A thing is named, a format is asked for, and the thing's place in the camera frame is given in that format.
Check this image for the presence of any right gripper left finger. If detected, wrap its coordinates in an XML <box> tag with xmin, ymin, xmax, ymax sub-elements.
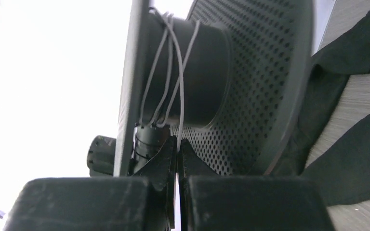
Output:
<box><xmin>4</xmin><ymin>136</ymin><xmax>177</xmax><ymax>231</ymax></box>

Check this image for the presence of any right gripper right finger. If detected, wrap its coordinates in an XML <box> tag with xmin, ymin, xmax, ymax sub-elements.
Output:
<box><xmin>177</xmin><ymin>140</ymin><xmax>334</xmax><ymax>231</ymax></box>

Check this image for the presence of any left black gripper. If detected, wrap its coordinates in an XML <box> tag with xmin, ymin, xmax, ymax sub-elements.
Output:
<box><xmin>86</xmin><ymin>126</ymin><xmax>171</xmax><ymax>177</ymax></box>

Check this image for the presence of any white cable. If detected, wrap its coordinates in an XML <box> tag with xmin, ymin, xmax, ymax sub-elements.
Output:
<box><xmin>138</xmin><ymin>7</ymin><xmax>201</xmax><ymax>231</ymax></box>

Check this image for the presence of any dark grey cable spool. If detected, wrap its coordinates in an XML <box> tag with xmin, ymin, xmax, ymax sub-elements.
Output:
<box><xmin>117</xmin><ymin>0</ymin><xmax>313</xmax><ymax>175</ymax></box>

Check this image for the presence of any black cloth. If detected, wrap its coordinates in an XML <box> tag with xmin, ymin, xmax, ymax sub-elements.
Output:
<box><xmin>271</xmin><ymin>0</ymin><xmax>370</xmax><ymax>206</ymax></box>

